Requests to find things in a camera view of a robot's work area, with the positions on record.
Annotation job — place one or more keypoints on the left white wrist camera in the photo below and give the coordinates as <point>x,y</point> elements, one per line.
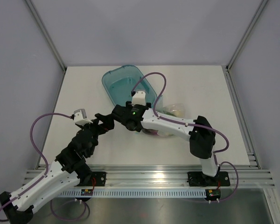
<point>80,118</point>

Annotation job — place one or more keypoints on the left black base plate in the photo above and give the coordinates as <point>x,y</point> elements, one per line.
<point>98,178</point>

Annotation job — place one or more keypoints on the aluminium mounting rail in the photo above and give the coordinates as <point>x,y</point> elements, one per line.
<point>175,177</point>

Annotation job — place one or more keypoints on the right aluminium frame post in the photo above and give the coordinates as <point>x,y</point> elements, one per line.
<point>247,33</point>

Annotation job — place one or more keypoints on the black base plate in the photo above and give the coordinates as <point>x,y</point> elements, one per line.
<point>198,179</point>
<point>98,178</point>

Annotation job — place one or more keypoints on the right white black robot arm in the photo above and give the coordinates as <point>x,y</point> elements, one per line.
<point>198,132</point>

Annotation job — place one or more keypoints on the white slotted cable duct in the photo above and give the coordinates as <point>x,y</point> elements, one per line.
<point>133,193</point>

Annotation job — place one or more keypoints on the clear zip top bag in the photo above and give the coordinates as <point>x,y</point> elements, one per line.
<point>176,110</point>

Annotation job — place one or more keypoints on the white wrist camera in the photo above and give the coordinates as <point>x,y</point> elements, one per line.
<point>139,98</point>
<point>80,118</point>

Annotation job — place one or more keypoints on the teal transparent plastic bin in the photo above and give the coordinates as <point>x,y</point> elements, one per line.
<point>119,83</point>

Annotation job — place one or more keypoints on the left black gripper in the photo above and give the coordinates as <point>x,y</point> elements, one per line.
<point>107,122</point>

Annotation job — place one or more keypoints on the left aluminium frame post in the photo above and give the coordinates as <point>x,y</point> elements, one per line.
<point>33,10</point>

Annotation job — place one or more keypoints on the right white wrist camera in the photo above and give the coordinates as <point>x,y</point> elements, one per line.
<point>139,98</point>

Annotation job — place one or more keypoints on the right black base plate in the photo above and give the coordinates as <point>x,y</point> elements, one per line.
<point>198,179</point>

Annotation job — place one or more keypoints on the aluminium frame post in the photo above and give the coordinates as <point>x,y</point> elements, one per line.
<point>33,10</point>
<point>247,33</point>

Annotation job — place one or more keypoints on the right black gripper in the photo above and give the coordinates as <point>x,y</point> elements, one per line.
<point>129,105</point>

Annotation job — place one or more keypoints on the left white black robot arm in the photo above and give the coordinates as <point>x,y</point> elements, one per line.
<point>68,169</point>

